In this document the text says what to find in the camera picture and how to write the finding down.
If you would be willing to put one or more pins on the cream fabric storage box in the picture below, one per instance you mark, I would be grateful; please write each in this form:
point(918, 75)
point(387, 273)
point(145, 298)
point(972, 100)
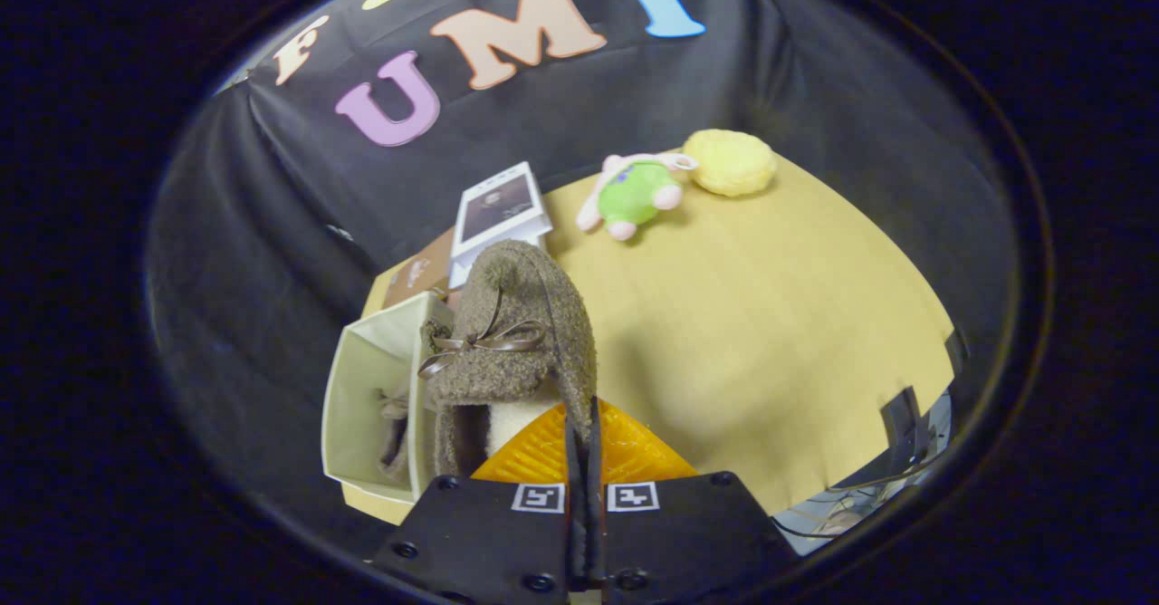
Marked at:
point(362, 388)

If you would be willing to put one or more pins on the pink and green plush toy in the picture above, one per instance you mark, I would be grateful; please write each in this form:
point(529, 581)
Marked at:
point(638, 193)

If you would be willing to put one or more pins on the brown fuzzy slipper shoe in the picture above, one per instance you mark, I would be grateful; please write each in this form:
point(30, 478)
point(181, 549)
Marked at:
point(396, 451)
point(516, 315)

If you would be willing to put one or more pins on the yellow plush toy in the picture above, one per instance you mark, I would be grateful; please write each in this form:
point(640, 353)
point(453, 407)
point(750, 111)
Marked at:
point(729, 163)

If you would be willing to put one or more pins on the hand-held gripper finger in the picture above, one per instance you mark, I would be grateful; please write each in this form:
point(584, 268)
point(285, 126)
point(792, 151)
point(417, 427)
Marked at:
point(574, 496)
point(595, 496)

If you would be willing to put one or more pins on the white book with portrait cover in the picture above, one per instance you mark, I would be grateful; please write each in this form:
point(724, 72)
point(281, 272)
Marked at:
point(498, 206)

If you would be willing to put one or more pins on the brown book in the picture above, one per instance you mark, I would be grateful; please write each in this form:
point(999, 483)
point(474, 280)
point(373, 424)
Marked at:
point(421, 274)

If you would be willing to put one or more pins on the black backdrop cloth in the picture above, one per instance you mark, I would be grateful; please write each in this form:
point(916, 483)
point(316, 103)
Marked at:
point(815, 89)

